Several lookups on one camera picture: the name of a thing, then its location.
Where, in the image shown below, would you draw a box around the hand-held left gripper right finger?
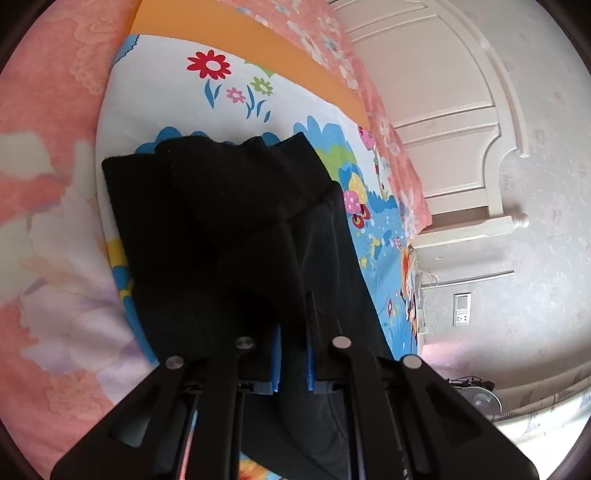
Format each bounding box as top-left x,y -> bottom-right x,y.
302,290 -> 541,480

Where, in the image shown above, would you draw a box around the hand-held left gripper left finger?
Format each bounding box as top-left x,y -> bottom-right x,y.
50,322 -> 283,480

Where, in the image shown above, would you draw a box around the black pants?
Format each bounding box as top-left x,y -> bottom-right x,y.
100,131 -> 399,480

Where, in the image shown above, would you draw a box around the round grey fan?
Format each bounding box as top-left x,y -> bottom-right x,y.
463,385 -> 502,422

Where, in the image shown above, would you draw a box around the pale patterned cloth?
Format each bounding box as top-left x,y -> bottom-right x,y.
488,391 -> 588,459

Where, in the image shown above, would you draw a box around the cartoon printed blanket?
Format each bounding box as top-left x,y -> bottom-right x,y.
95,0 -> 424,480

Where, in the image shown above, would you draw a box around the pink floral bedsheet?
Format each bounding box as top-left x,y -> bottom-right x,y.
0,0 -> 435,480

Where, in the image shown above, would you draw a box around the white wooden headboard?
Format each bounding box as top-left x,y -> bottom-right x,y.
331,0 -> 532,247

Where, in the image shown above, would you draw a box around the white cable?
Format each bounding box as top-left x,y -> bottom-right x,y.
412,260 -> 440,334

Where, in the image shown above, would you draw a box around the white wall socket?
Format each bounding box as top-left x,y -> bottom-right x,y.
453,291 -> 473,328

